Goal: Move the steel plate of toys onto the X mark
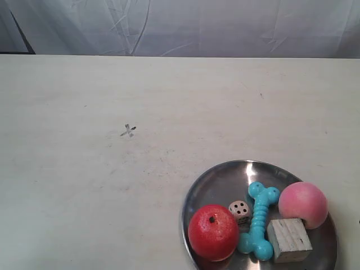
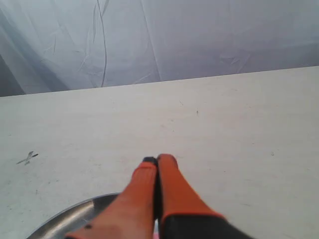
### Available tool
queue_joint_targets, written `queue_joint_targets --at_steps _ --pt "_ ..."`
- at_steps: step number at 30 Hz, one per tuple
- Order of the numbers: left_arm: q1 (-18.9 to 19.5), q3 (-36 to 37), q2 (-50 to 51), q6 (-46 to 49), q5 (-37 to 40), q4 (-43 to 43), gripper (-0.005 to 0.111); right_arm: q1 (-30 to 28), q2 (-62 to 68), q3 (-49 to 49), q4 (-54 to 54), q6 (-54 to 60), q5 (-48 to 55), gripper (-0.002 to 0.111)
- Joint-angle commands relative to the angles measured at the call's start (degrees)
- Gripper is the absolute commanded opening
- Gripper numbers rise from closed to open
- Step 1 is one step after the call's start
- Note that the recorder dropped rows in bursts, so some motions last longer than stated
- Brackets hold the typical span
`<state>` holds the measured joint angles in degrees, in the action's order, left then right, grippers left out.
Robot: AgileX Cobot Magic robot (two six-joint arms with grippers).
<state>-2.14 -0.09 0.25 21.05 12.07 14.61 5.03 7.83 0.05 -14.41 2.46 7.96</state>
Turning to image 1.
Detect white die with black dots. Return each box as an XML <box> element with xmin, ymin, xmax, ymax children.
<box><xmin>228</xmin><ymin>200</ymin><xmax>251</xmax><ymax>225</ymax></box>

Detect red toy apple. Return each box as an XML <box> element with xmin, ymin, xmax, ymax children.
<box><xmin>188</xmin><ymin>204</ymin><xmax>240</xmax><ymax>262</ymax></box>

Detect turquoise rubber bone toy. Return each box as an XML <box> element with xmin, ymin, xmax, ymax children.
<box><xmin>237</xmin><ymin>182</ymin><xmax>280</xmax><ymax>261</ymax></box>

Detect pink toy peach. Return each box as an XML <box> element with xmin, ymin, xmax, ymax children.
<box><xmin>278</xmin><ymin>182</ymin><xmax>329</xmax><ymax>230</ymax></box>

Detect white wrinkled backdrop cloth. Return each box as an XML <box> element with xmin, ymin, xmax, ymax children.
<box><xmin>1</xmin><ymin>1</ymin><xmax>359</xmax><ymax>58</ymax></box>

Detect pale wooden cube block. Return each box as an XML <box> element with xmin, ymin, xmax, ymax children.
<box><xmin>267</xmin><ymin>218</ymin><xmax>313</xmax><ymax>263</ymax></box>

